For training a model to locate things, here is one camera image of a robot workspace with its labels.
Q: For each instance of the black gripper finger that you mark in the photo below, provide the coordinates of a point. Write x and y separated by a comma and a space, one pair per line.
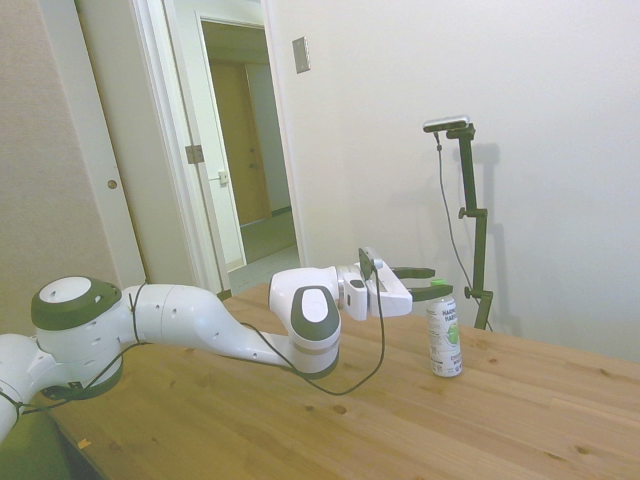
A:
430, 291
412, 272

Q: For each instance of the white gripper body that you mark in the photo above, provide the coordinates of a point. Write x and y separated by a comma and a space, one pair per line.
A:
392, 297

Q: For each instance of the clear bottle with green cap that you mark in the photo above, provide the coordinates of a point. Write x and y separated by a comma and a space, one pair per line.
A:
444, 345

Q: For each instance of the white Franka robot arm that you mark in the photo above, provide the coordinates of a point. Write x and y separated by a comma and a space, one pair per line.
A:
175, 315

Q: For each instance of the metal door latch plate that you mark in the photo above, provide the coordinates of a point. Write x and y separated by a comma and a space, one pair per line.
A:
222, 176

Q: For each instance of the brown wooden hallway door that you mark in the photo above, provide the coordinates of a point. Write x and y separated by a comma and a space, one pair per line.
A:
235, 150

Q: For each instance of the white open door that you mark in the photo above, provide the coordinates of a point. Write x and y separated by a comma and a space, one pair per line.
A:
210, 150

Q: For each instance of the metal door hinge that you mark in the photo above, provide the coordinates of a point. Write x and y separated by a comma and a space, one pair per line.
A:
194, 153

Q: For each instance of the round brass door pull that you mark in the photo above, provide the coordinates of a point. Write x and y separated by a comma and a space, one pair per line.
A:
112, 184

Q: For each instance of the white closet door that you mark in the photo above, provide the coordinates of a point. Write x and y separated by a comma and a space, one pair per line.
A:
115, 100

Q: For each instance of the small orange scrap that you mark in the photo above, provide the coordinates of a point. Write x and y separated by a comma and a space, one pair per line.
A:
84, 442

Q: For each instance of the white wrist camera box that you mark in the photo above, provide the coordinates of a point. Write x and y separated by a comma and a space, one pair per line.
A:
357, 300

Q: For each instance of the black camera stand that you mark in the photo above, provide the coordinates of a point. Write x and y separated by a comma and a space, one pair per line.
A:
481, 250

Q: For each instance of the grey exterior camera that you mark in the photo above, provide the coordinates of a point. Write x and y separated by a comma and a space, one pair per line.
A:
447, 123

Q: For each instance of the grey metal wall plate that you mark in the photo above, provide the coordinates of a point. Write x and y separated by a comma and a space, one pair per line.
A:
301, 55

